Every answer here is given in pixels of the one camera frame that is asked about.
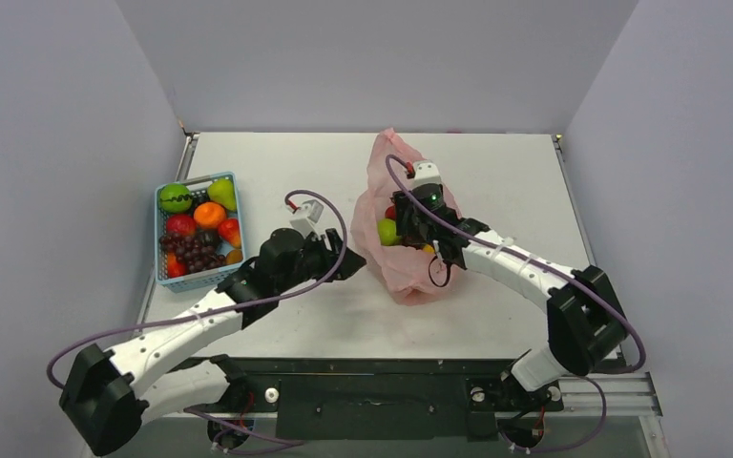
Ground red fake strawberry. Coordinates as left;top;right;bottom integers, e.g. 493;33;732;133
165;252;189;279

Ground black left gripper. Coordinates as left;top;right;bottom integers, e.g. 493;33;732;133
277;229;365;294

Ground red fake fruit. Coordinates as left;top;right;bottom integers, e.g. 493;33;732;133
384;205;397;222

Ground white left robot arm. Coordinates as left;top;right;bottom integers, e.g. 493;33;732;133
59;228;367;456

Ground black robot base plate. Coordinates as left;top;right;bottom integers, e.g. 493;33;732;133
199;356;564;441

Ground orange fake orange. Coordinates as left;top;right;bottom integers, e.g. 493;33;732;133
193;201;227;230

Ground red yellow fake mango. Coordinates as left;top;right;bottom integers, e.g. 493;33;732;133
217;218;242;249

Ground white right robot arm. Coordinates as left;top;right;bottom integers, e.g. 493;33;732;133
391;184;629;407

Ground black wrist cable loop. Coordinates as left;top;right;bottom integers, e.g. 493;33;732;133
428;252;453;289

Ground small orange fake fruit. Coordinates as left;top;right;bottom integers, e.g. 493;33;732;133
225;249;244;265

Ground green fake pear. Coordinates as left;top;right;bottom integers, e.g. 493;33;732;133
207;177;238;212

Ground purple fake grapes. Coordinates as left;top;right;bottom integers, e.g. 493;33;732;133
158;231;225;275

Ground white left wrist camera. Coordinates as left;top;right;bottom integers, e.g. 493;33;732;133
289;199;325;238

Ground blue plastic basket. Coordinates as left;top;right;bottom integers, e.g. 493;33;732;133
153;171;242;293

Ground red fake apple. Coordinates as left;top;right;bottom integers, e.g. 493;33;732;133
164;214;198;237

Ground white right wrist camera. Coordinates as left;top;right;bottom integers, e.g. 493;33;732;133
407;160;442;190

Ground aluminium frame rail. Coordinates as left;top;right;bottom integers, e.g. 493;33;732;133
558;373;662;417

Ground pink plastic bag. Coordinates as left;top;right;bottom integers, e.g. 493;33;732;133
349;129;463;305

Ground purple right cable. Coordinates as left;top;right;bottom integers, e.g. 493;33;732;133
385;154;647;455

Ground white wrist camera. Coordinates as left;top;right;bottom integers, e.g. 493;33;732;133
289;199;325;238
407;160;442;190

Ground green fake fruit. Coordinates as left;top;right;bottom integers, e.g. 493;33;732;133
377;219;402;246

